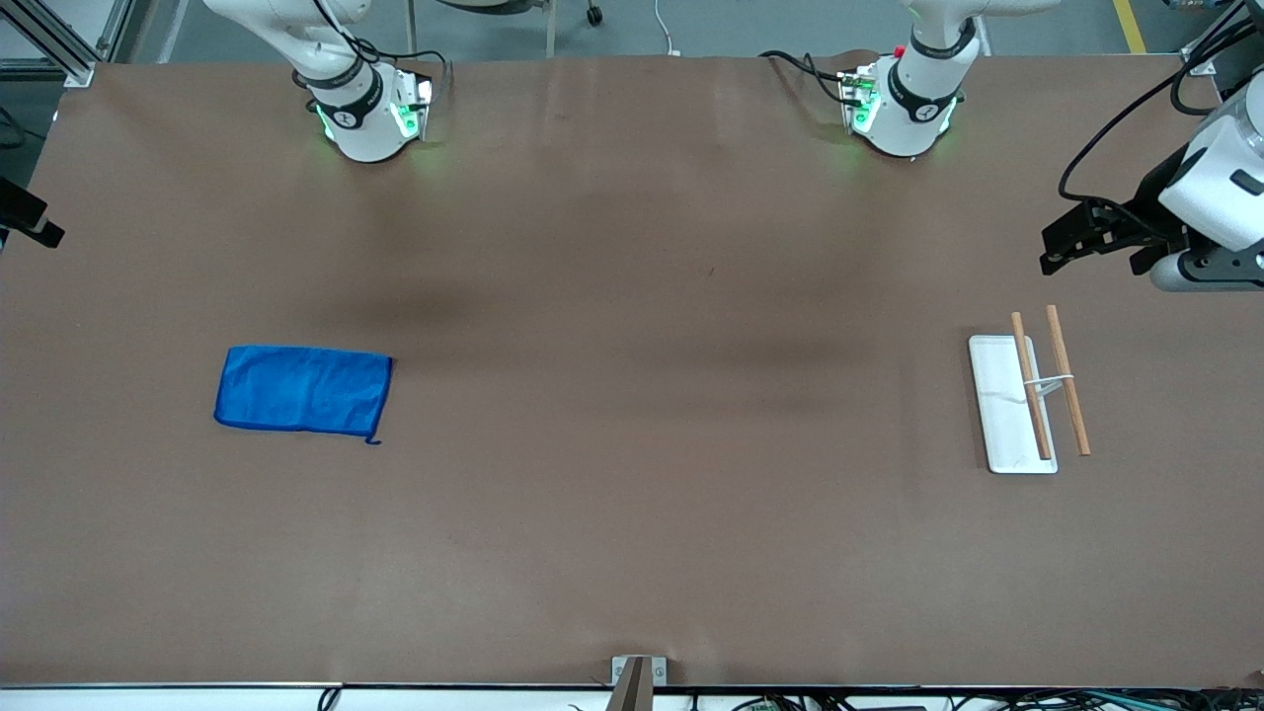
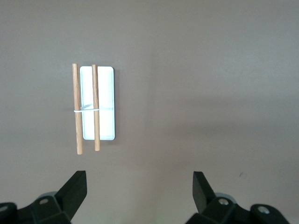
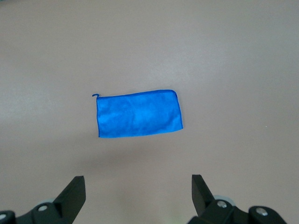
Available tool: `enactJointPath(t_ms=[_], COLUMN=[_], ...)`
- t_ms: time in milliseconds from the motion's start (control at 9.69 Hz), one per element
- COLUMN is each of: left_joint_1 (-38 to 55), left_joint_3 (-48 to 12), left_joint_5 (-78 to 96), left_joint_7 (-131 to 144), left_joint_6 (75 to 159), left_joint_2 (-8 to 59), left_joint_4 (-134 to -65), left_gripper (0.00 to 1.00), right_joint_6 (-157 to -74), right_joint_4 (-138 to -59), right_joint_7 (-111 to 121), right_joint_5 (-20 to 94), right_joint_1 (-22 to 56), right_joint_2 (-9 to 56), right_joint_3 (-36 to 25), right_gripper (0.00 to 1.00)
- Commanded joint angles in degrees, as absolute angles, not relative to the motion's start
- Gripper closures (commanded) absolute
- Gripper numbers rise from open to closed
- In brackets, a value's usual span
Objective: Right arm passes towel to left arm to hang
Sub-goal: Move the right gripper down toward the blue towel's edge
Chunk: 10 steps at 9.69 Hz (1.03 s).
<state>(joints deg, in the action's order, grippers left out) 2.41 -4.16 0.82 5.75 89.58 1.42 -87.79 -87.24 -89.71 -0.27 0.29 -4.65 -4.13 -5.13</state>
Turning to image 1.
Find black left arm base cable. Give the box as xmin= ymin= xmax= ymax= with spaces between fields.
xmin=758 ymin=49 xmax=852 ymax=108

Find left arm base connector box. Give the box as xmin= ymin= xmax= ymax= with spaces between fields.
xmin=837 ymin=44 xmax=909 ymax=136

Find black right arm base cable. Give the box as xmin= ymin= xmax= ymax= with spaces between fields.
xmin=351 ymin=38 xmax=450 ymax=75

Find aluminium frame post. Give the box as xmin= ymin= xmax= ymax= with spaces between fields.
xmin=1178 ymin=0 xmax=1264 ymax=78
xmin=0 ymin=0 xmax=137 ymax=88

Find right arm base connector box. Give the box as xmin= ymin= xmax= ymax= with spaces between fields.
xmin=391 ymin=67 xmax=436 ymax=141

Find white rack base plate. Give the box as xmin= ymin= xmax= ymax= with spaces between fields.
xmin=968 ymin=334 xmax=1060 ymax=476

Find chair base legs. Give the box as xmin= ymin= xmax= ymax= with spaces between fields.
xmin=403 ymin=0 xmax=559 ymax=58

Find metal table edge bracket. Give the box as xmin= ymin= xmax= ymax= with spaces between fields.
xmin=610 ymin=655 xmax=669 ymax=688

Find black arm base cable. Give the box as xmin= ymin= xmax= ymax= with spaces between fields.
xmin=758 ymin=49 xmax=852 ymax=108
xmin=351 ymin=38 xmax=450 ymax=75

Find blue microfibre towel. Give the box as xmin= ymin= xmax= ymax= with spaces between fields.
xmin=213 ymin=344 xmax=395 ymax=446

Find brown camera mount post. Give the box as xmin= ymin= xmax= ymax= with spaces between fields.
xmin=608 ymin=657 xmax=655 ymax=711

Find wooden rack rod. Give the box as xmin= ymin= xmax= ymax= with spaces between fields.
xmin=1045 ymin=303 xmax=1093 ymax=458
xmin=1009 ymin=311 xmax=1055 ymax=462

